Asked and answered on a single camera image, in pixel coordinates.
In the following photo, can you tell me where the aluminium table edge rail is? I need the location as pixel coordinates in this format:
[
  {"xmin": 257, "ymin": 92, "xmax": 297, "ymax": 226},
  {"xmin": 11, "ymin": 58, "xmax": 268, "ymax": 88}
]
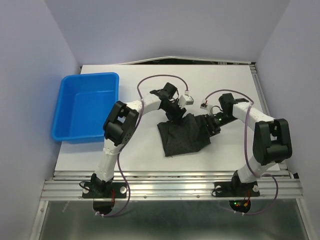
[{"xmin": 40, "ymin": 170, "xmax": 304, "ymax": 201}]

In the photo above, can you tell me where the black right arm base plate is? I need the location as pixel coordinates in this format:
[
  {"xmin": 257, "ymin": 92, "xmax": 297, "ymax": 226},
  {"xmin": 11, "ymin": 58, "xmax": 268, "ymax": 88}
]
[{"xmin": 211, "ymin": 181, "xmax": 260, "ymax": 198}]

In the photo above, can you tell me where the right side aluminium rail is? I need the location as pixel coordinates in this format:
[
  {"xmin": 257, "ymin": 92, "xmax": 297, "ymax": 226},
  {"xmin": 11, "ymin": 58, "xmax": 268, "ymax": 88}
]
[{"xmin": 249, "ymin": 61, "xmax": 293, "ymax": 176}]

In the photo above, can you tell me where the blue plastic bin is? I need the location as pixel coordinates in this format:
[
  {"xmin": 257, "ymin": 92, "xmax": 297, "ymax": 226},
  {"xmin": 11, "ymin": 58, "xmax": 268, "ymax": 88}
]
[{"xmin": 51, "ymin": 72, "xmax": 120, "ymax": 144}]

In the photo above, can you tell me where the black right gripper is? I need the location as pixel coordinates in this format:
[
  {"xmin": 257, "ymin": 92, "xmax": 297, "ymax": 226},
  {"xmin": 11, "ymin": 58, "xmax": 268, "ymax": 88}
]
[{"xmin": 196, "ymin": 112, "xmax": 237, "ymax": 141}]

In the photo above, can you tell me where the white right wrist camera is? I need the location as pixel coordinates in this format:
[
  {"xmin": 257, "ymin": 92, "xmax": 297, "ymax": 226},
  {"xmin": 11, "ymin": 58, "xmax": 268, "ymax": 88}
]
[{"xmin": 200, "ymin": 99, "xmax": 220, "ymax": 116}]

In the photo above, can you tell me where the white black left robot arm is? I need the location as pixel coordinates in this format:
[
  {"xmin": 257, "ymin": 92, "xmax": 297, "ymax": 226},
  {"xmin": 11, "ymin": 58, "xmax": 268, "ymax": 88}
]
[{"xmin": 88, "ymin": 82, "xmax": 187, "ymax": 197}]

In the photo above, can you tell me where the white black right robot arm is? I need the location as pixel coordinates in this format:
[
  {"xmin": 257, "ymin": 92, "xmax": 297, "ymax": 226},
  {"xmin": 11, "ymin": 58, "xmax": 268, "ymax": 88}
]
[{"xmin": 200, "ymin": 93, "xmax": 293, "ymax": 195}]

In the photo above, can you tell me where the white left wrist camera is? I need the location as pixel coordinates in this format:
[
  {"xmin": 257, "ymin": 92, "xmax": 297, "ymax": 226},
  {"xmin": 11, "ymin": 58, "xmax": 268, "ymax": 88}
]
[{"xmin": 178, "ymin": 90, "xmax": 194, "ymax": 109}]

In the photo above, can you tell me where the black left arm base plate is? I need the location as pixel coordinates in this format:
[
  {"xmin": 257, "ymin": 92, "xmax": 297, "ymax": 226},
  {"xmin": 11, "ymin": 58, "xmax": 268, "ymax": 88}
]
[{"xmin": 79, "ymin": 181, "xmax": 128, "ymax": 199}]

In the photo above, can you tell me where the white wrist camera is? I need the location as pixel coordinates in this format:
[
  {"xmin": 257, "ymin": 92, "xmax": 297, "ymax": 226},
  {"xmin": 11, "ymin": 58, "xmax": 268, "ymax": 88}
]
[
  {"xmin": 200, "ymin": 99, "xmax": 220, "ymax": 116},
  {"xmin": 178, "ymin": 90, "xmax": 194, "ymax": 109}
]

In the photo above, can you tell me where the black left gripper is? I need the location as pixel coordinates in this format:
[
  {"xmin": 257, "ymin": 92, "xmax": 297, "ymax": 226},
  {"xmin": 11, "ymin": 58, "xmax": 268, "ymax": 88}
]
[{"xmin": 161, "ymin": 100, "xmax": 186, "ymax": 126}]

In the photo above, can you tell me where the black dotted skirt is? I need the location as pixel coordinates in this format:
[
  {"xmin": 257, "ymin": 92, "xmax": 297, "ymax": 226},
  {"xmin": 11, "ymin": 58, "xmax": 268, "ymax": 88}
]
[{"xmin": 157, "ymin": 113, "xmax": 211, "ymax": 157}]

